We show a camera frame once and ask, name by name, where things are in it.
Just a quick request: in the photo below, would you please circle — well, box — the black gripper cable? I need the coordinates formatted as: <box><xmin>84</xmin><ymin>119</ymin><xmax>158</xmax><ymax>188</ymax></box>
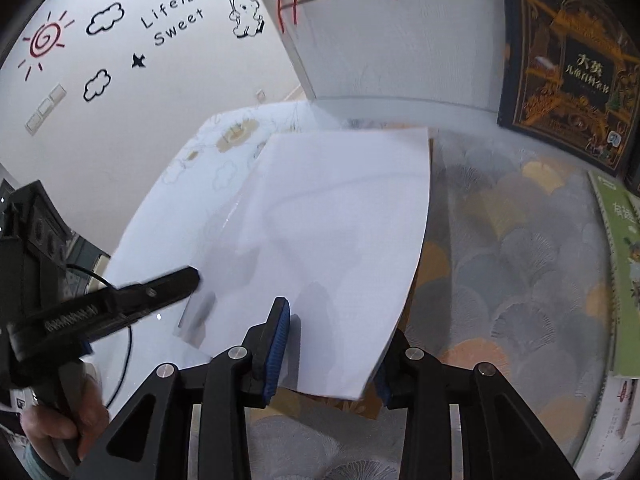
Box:
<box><xmin>64</xmin><ymin>261</ymin><xmax>135</xmax><ymax>402</ymax></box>

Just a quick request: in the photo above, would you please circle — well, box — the dark ornate encyclopedia book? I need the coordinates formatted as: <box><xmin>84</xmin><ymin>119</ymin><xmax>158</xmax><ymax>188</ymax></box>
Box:
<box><xmin>497</xmin><ymin>0</ymin><xmax>640</xmax><ymax>179</ymax></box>

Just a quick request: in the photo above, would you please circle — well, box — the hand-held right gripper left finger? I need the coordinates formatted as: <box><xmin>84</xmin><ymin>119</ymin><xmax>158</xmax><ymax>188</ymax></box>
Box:
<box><xmin>75</xmin><ymin>297</ymin><xmax>292</xmax><ymax>480</ymax></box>

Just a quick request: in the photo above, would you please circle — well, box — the bright green book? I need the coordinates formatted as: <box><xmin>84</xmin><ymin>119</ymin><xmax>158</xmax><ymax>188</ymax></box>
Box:
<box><xmin>587</xmin><ymin>170</ymin><xmax>640</xmax><ymax>379</ymax></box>

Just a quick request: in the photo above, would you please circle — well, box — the white thin book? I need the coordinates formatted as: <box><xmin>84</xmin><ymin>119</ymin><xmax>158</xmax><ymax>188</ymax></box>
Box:
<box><xmin>574</xmin><ymin>374</ymin><xmax>640</xmax><ymax>467</ymax></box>

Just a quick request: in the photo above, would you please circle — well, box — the black lettering wall decal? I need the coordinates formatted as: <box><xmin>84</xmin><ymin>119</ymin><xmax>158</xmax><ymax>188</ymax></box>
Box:
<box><xmin>140</xmin><ymin>0</ymin><xmax>207</xmax><ymax>48</ymax></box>

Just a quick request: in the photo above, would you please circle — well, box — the person's left hand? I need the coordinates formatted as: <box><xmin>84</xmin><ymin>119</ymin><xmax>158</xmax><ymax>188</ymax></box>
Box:
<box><xmin>20</xmin><ymin>359</ymin><xmax>112</xmax><ymax>473</ymax></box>

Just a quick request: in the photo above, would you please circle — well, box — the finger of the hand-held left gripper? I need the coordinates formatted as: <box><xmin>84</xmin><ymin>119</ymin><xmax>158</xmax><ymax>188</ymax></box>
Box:
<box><xmin>109</xmin><ymin>265</ymin><xmax>202</xmax><ymax>322</ymax></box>

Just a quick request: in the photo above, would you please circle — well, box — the white wall switch panel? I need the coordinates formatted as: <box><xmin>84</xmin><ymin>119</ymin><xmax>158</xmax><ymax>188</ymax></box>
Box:
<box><xmin>24</xmin><ymin>82</ymin><xmax>69</xmax><ymax>137</ymax></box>

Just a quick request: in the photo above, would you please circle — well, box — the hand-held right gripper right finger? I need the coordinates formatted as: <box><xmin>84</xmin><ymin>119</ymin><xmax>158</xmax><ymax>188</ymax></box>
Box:
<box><xmin>372</xmin><ymin>331</ymin><xmax>577</xmax><ymax>480</ymax></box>

